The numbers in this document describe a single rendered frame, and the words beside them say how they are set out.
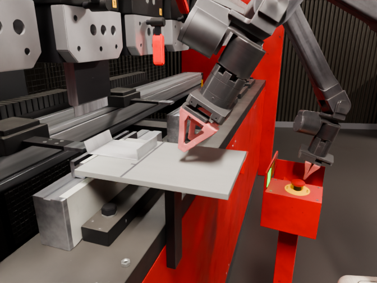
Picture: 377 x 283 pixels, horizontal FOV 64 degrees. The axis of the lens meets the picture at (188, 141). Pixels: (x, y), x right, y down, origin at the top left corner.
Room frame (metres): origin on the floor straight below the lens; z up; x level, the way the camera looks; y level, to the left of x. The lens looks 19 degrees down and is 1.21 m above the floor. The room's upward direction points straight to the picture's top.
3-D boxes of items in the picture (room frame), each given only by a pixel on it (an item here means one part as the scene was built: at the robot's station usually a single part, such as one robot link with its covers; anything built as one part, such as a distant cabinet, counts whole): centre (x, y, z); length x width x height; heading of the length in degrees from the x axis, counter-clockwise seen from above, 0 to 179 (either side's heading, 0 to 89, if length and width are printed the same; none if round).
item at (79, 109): (0.55, 0.18, 1.13); 0.10 x 0.02 x 0.10; 161
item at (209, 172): (0.51, 0.04, 1.00); 0.26 x 0.18 x 0.01; 71
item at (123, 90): (1.05, 0.18, 1.01); 0.26 x 0.12 x 0.05; 71
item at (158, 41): (0.68, 0.07, 1.20); 0.04 x 0.02 x 0.10; 71
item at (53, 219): (0.61, 0.16, 0.92); 0.39 x 0.06 x 0.10; 161
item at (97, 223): (0.57, 0.11, 0.89); 0.30 x 0.05 x 0.03; 161
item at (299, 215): (0.85, -0.34, 0.75); 0.20 x 0.16 x 0.18; 155
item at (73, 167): (0.59, 0.17, 0.99); 0.20 x 0.03 x 0.03; 161
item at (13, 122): (0.61, 0.32, 1.01); 0.26 x 0.12 x 0.05; 71
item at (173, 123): (1.75, -0.22, 0.92); 1.68 x 0.06 x 0.10; 161
